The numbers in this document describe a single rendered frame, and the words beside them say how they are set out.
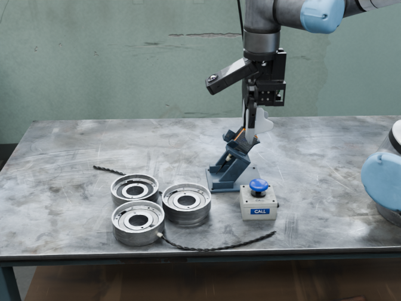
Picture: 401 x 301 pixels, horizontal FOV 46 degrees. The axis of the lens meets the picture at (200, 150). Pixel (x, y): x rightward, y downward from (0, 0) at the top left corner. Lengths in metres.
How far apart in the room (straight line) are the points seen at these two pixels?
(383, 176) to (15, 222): 0.73
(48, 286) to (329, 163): 0.77
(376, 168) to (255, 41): 0.34
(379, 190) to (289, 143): 0.48
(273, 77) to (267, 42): 0.09
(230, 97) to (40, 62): 1.04
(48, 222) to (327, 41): 1.95
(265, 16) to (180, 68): 1.67
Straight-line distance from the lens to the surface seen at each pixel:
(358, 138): 1.39
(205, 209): 0.99
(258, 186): 0.99
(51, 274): 1.30
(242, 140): 1.07
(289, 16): 0.91
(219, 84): 1.00
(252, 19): 0.96
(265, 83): 1.00
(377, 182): 0.89
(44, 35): 2.63
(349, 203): 1.11
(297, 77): 2.68
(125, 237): 0.94
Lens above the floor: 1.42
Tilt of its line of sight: 29 degrees down
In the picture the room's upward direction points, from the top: straight up
